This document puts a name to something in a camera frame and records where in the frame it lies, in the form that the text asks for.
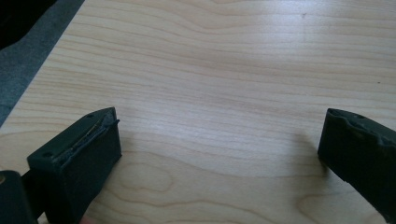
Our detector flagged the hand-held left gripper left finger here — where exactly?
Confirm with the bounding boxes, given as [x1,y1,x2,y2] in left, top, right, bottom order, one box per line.
[26,106,123,224]

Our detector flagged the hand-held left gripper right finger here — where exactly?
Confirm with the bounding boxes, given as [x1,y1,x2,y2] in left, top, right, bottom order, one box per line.
[317,107,396,224]

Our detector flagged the dark object beside table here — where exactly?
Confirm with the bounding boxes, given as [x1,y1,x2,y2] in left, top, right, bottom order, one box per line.
[0,0,59,50]

